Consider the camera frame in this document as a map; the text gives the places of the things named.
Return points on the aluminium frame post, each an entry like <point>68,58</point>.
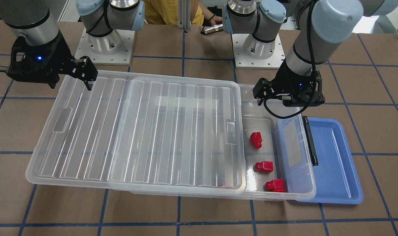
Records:
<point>183,22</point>

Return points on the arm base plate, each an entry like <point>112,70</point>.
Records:
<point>261,52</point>
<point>113,49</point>

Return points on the blue plastic tray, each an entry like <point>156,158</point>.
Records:
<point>336,177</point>

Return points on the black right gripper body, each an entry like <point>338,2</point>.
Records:
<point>58,55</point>

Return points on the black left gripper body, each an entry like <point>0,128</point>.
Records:
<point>286,79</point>

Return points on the black box latch handle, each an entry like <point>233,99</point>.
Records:
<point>311,145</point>

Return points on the clear plastic storage box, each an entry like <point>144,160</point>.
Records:
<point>271,144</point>

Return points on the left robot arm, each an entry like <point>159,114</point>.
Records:
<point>323,24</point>

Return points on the red block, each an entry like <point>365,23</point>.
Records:
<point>256,140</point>
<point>264,166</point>
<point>275,185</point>

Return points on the clear plastic box lid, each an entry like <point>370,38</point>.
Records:
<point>76,146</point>

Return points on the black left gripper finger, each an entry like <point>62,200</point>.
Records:
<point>263,90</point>
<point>260,101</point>

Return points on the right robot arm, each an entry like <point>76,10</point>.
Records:
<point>37,20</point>

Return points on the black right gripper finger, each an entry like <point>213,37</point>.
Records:
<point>85,69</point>
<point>89,85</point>

